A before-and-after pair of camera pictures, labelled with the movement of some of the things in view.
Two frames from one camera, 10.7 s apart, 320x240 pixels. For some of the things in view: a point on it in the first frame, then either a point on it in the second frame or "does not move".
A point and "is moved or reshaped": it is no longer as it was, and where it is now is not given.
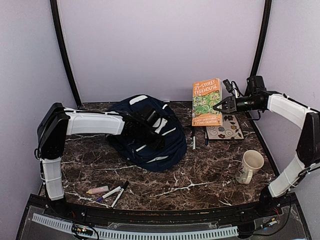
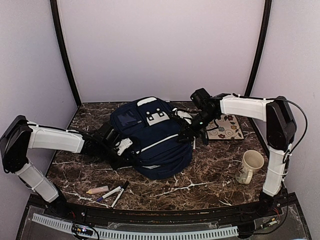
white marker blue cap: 206,142 does not move
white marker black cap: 124,187 does not move
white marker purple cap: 109,193 does not move
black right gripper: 231,104 → 187,129
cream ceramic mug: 252,161 does not move
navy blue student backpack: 169,125 is moved or reshaped
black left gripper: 156,145 → 115,165
